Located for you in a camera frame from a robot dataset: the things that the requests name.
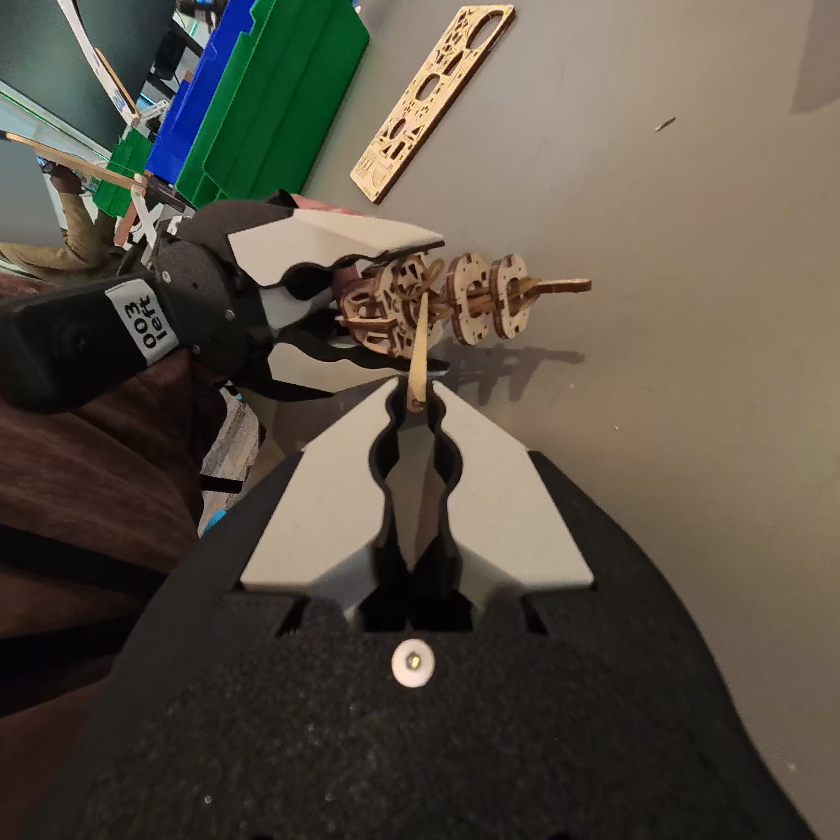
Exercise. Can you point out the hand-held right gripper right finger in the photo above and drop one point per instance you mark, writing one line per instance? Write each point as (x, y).
(518, 525)

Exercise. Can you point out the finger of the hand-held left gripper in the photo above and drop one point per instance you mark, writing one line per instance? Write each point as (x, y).
(315, 375)
(315, 239)

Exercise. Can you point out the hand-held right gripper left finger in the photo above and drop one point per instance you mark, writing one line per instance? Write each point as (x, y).
(308, 525)

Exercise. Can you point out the thin wooden stick part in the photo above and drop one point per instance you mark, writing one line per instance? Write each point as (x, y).
(418, 367)

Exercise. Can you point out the wooden model assembly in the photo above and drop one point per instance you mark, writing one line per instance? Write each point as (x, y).
(469, 295)

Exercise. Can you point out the wooden laser-cut parts sheet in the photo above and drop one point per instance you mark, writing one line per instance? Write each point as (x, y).
(377, 172)

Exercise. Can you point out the green storage bin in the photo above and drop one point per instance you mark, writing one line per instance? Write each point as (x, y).
(121, 174)
(282, 85)

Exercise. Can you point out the background wooden table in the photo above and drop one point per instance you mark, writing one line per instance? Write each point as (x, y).
(79, 164)

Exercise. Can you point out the blue storage bin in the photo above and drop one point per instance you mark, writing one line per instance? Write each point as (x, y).
(197, 98)

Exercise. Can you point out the brown garment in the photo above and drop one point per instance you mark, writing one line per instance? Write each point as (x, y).
(98, 459)

